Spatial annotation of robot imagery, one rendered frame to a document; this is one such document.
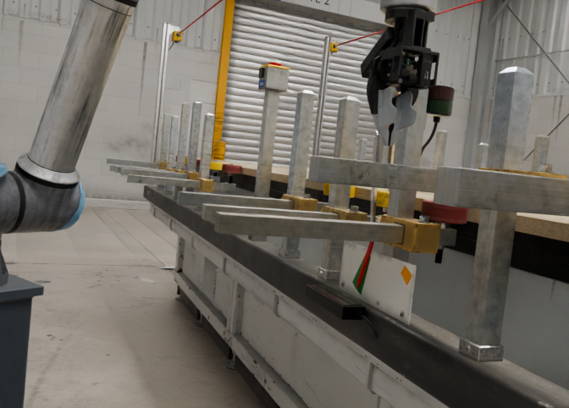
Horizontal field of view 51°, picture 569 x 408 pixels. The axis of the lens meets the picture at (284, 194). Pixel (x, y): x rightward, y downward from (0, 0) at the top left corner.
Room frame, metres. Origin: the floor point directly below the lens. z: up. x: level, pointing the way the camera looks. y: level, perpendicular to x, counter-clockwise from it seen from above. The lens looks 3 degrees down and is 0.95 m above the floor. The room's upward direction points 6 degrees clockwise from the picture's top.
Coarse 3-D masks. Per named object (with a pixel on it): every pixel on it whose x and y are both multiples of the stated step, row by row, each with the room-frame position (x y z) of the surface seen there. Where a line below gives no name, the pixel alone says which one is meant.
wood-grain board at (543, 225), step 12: (252, 168) 2.38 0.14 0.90; (276, 168) 2.94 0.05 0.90; (288, 168) 3.33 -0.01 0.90; (276, 180) 2.09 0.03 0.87; (360, 192) 1.52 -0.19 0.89; (420, 192) 1.64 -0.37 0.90; (420, 204) 1.27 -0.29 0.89; (468, 216) 1.12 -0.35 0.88; (528, 216) 1.00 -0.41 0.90; (540, 216) 1.04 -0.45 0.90; (552, 216) 1.09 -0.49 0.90; (564, 216) 1.13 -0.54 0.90; (516, 228) 1.01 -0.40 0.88; (528, 228) 0.98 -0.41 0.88; (540, 228) 0.96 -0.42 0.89; (552, 228) 0.93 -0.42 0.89; (564, 228) 0.91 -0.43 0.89; (564, 240) 0.91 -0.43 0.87
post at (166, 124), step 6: (168, 114) 3.39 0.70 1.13; (168, 120) 3.39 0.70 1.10; (168, 126) 3.39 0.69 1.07; (162, 132) 3.41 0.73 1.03; (168, 132) 3.39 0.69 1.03; (162, 138) 3.39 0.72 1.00; (162, 144) 3.38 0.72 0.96; (162, 150) 3.38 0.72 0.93; (162, 156) 3.38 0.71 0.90; (162, 186) 3.39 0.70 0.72
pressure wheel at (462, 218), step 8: (424, 200) 1.06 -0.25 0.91; (432, 200) 1.08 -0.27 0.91; (424, 208) 1.05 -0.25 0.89; (432, 208) 1.04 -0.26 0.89; (440, 208) 1.03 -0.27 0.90; (448, 208) 1.02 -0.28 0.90; (456, 208) 1.02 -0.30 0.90; (464, 208) 1.03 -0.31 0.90; (432, 216) 1.03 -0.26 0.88; (440, 216) 1.03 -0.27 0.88; (448, 216) 1.02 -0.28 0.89; (456, 216) 1.02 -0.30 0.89; (464, 216) 1.03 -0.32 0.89; (440, 224) 1.05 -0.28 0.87; (448, 224) 1.05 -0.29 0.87; (440, 256) 1.06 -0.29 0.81
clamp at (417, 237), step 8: (384, 216) 1.08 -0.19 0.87; (400, 224) 1.03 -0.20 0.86; (408, 224) 1.00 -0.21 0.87; (416, 224) 0.98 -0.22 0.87; (424, 224) 0.99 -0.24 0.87; (432, 224) 1.00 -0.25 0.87; (408, 232) 1.00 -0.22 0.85; (416, 232) 0.98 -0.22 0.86; (424, 232) 0.99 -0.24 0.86; (432, 232) 1.00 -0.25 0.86; (408, 240) 1.00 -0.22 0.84; (416, 240) 0.98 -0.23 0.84; (424, 240) 0.99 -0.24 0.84; (432, 240) 1.00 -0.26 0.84; (408, 248) 1.00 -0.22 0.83; (416, 248) 0.99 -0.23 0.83; (424, 248) 0.99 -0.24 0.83; (432, 248) 1.00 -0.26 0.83
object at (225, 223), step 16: (224, 224) 0.90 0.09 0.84; (240, 224) 0.91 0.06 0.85; (256, 224) 0.92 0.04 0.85; (272, 224) 0.93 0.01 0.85; (288, 224) 0.94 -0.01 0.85; (304, 224) 0.95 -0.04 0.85; (320, 224) 0.96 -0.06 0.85; (336, 224) 0.97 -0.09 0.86; (352, 224) 0.98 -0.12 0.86; (368, 224) 0.99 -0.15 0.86; (384, 224) 1.00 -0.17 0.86; (368, 240) 0.99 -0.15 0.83; (384, 240) 1.00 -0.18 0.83; (400, 240) 1.01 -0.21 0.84; (448, 240) 1.05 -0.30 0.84
